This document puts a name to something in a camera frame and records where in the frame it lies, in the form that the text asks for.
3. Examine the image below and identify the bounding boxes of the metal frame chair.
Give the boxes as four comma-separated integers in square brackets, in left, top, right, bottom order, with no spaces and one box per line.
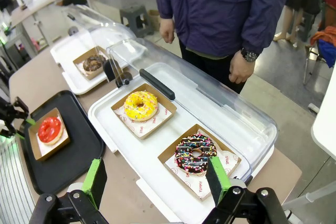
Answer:
[303,45,323,86]

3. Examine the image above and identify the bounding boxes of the person's right hand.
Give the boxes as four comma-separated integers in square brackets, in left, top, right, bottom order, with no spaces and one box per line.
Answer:
[159,18,176,44]

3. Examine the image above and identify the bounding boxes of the chocolate rainbow sprinkle donut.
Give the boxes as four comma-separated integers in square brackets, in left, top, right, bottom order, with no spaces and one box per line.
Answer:
[174,133,218,175]

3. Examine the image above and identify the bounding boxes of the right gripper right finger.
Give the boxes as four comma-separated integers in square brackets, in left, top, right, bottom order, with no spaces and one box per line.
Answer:
[202,155,289,224]

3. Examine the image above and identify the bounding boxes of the red glazed donut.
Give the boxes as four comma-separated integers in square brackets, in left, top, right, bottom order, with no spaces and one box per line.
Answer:
[37,116,65,145]

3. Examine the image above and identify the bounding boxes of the black plastic serving tray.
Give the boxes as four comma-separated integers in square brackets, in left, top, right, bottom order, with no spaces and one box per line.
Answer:
[20,90,106,196]

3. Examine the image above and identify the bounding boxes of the brown cardboard donut box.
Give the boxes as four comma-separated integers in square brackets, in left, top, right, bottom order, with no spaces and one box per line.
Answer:
[157,123,242,202]
[110,83,177,141]
[28,107,71,162]
[72,46,111,81]

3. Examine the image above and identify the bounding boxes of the white table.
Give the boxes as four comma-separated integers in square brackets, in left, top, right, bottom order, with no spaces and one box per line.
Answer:
[311,70,336,162]

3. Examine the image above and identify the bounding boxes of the person's left hand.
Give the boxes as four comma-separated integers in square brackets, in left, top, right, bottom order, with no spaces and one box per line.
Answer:
[228,50,256,85]

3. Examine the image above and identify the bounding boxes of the orange cloth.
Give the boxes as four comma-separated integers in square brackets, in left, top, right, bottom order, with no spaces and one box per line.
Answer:
[309,26,336,49]

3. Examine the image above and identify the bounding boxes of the black wrist watch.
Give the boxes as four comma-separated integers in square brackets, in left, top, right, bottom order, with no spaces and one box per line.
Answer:
[240,47,259,63]

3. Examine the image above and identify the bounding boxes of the person in navy jacket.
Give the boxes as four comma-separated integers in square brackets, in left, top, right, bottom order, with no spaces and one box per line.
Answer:
[155,0,292,95]

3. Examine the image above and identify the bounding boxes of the grey plastic stool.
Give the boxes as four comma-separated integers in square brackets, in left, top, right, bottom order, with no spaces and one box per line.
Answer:
[120,5,155,38]

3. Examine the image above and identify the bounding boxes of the grey desk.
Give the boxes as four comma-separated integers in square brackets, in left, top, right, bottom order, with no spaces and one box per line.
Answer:
[10,0,71,57]

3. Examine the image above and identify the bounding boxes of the white display case base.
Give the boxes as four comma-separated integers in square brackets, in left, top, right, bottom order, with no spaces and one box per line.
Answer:
[49,36,137,96]
[88,62,276,223]

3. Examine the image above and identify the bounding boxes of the clear display case lid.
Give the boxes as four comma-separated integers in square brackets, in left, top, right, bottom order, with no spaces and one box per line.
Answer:
[106,37,279,180]
[61,5,137,83]

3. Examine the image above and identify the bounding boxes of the blue cloth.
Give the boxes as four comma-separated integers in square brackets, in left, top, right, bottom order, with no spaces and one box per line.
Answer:
[317,39,336,69]

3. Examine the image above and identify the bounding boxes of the yellow sprinkled donut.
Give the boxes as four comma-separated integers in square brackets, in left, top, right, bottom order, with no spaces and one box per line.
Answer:
[123,91,159,122]

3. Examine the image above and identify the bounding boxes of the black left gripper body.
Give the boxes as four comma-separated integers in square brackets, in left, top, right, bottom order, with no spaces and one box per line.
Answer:
[0,98,15,138]

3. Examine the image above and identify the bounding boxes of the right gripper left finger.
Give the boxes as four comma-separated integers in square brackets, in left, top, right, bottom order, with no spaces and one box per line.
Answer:
[28,156,108,224]

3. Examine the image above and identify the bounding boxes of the person's left forearm navy sleeve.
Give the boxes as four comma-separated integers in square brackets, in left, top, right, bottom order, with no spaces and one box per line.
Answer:
[240,0,291,57]

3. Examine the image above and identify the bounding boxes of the chocolate donut with nuts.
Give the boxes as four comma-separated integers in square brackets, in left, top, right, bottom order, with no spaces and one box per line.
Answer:
[82,54,107,72]

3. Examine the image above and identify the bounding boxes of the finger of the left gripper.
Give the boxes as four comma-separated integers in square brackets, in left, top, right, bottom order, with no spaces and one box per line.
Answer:
[5,129,26,141]
[12,97,36,126]

